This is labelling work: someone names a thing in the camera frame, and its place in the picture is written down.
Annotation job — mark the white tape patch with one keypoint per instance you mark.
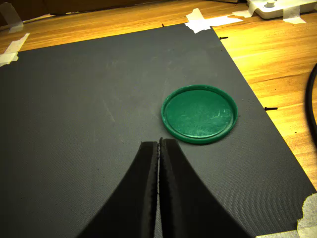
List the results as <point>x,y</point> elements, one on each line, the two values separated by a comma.
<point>198,23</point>
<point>12,53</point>
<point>309,213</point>

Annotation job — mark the dark grey mat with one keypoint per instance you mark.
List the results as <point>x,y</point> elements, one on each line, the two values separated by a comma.
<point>74,111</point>

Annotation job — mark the round green lid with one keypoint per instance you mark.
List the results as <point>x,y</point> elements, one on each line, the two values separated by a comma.
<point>199,115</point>

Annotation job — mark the white tape strip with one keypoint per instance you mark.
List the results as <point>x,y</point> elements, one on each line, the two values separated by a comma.
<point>12,17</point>
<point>293,15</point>
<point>248,11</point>

